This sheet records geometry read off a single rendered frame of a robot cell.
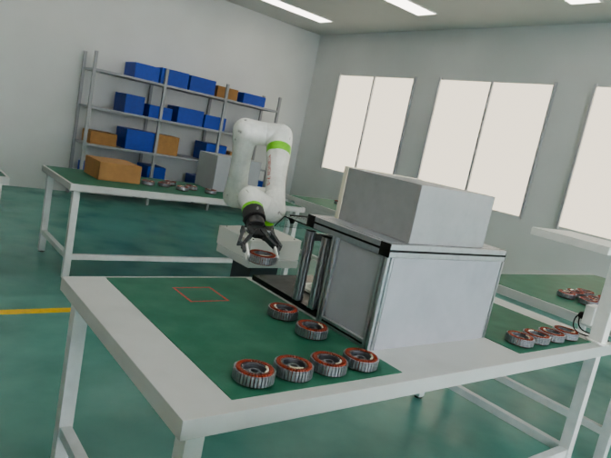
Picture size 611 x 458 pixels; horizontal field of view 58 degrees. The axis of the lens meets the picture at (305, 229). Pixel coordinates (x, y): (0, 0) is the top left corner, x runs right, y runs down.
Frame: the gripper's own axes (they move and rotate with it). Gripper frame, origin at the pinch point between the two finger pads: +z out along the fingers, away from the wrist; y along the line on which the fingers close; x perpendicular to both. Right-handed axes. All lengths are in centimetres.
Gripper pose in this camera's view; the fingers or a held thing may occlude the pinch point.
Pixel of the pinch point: (262, 256)
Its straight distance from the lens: 211.5
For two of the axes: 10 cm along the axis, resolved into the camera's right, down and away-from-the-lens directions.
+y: -9.2, -1.2, -3.7
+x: 3.4, -7.3, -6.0
